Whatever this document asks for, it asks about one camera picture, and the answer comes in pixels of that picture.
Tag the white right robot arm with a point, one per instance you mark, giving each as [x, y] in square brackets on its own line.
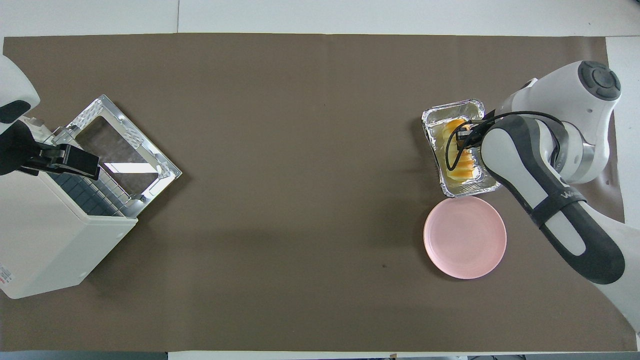
[510, 150]

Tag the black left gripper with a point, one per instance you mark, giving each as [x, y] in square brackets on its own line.
[20, 150]

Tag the brown table mat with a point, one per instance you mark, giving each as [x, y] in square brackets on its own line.
[300, 150]

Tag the pink round plate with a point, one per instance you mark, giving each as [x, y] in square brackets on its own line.
[465, 237]

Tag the metal oven rack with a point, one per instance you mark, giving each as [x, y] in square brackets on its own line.
[90, 197]

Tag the golden ridged bread loaf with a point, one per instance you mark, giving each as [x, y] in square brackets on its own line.
[462, 167]

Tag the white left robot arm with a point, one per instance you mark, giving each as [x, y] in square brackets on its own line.
[15, 85]

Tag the cream toaster oven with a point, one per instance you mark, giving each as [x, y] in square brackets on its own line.
[50, 240]

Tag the glass oven door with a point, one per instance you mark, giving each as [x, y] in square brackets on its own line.
[165, 172]

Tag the aluminium foil tray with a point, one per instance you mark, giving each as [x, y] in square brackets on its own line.
[435, 117]

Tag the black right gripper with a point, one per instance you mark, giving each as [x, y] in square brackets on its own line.
[467, 137]

